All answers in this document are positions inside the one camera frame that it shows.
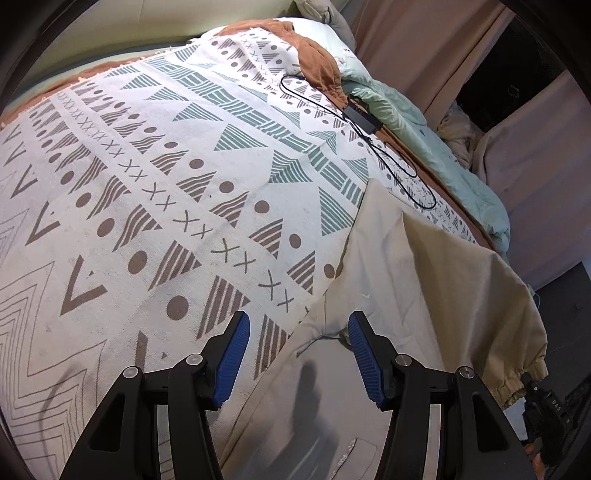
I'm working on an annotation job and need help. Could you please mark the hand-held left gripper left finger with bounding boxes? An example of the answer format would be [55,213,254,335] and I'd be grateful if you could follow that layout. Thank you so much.
[60,311,250,480]

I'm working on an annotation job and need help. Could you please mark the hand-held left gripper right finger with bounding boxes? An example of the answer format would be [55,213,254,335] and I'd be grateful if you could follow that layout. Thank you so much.
[347,310,532,480]

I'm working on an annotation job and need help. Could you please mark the beige jacket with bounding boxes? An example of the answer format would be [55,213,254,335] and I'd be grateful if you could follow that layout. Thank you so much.
[217,178,549,480]

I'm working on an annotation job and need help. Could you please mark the pile of pale clothes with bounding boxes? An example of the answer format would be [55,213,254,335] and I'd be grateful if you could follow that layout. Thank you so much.
[438,99,485,169]

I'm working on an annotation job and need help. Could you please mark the person's right hand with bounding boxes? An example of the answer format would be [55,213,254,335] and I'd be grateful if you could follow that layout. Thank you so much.
[524,440,549,480]

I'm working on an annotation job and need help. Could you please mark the white patterned blanket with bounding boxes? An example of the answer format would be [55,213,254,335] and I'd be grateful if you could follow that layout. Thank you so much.
[0,24,478,462]

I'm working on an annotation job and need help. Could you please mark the mint green comforter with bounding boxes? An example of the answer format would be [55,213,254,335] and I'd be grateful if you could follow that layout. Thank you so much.
[286,17,511,254]

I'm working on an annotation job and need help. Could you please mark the pink curtain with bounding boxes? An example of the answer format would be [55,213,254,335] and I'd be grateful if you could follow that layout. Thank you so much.
[344,0,591,289]

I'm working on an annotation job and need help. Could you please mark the black power adapter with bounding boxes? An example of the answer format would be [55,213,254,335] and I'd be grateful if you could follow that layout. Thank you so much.
[342,96,383,134]

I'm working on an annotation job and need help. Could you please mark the grey pillow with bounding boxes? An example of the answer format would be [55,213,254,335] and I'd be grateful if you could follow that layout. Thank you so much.
[293,0,356,51]

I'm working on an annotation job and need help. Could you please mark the black cable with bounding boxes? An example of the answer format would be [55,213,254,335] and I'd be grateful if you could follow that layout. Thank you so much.
[280,74,437,211]

